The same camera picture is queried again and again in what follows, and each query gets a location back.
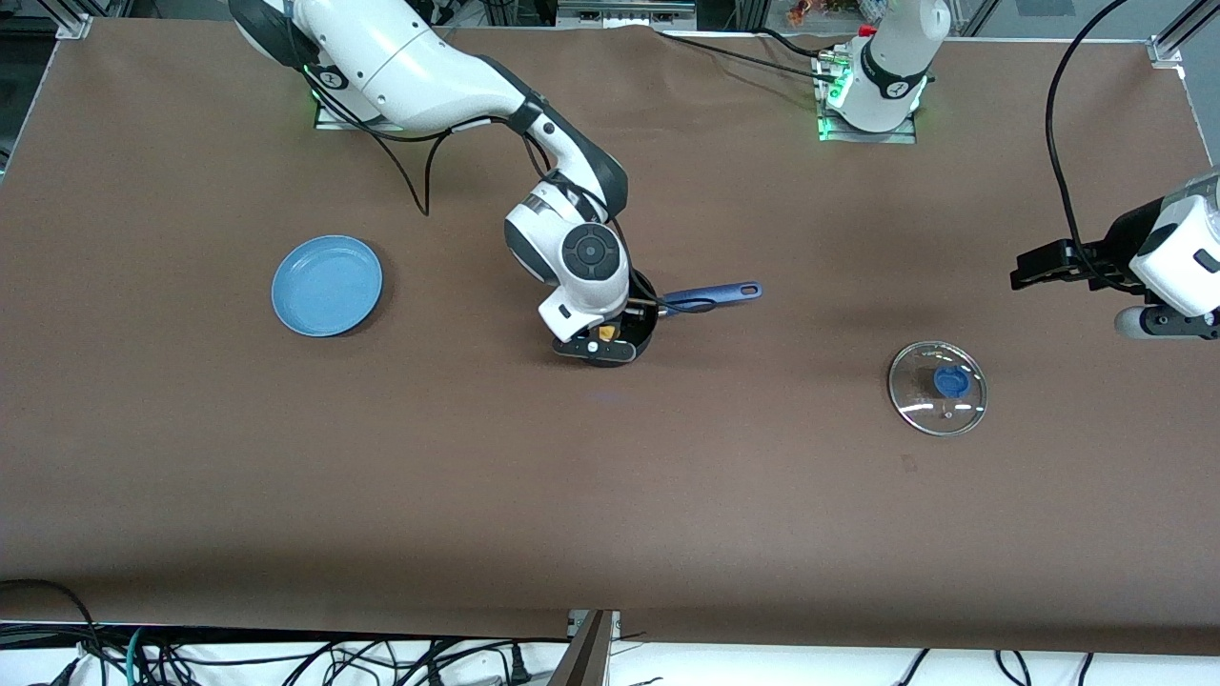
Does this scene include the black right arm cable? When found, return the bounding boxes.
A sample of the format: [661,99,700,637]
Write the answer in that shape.
[319,59,718,316]

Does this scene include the aluminium frame rail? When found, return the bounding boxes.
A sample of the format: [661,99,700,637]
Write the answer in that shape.
[557,0,698,30]

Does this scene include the glass lid with blue knob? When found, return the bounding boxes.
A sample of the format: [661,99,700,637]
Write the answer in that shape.
[887,340,989,438]

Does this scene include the blue round plate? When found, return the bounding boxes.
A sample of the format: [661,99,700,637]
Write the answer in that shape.
[271,234,384,338]

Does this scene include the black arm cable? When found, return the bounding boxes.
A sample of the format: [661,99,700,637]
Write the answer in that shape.
[1045,0,1147,293]
[319,59,718,316]

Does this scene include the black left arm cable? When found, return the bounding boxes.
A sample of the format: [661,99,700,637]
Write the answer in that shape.
[1045,0,1147,293]

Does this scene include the metal post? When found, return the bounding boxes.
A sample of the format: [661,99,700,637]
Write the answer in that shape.
[547,609,621,686]

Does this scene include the dark pot with blue handle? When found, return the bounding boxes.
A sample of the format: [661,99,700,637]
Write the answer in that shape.
[556,269,763,369]

